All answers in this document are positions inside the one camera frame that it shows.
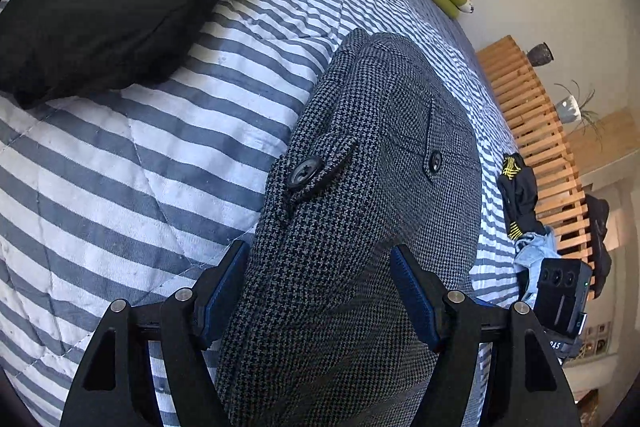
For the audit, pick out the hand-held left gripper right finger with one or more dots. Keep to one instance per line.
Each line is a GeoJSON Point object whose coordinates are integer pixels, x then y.
{"type": "Point", "coordinates": [415, 292]}

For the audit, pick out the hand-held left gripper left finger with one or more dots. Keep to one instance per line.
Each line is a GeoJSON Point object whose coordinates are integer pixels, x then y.
{"type": "Point", "coordinates": [222, 287]}

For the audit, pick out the grey houndstooth garment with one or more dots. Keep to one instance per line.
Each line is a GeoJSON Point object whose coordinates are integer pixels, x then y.
{"type": "Point", "coordinates": [350, 217]}

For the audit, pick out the light blue denim shirt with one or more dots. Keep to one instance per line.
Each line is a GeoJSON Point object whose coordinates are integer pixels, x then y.
{"type": "Point", "coordinates": [537, 247]}

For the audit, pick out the black and yellow garment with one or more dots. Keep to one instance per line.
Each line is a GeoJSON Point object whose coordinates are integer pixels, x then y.
{"type": "Point", "coordinates": [520, 192]}

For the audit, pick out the blue white striped quilt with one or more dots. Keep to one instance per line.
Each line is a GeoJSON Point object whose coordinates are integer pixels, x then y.
{"type": "Point", "coordinates": [125, 167]}

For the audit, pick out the wooden door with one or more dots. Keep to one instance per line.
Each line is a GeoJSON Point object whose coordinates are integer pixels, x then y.
{"type": "Point", "coordinates": [610, 134]}

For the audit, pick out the potted green plant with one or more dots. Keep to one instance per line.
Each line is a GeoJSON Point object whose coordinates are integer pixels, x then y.
{"type": "Point", "coordinates": [572, 107]}

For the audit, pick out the dark ceramic vase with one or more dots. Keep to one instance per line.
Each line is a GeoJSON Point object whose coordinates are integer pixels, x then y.
{"type": "Point", "coordinates": [541, 54]}

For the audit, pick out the black object behind rail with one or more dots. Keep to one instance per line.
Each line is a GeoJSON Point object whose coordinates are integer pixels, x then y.
{"type": "Point", "coordinates": [597, 232]}

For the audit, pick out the wooden slatted bed rail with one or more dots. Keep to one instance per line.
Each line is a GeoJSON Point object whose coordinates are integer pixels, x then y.
{"type": "Point", "coordinates": [530, 107]}

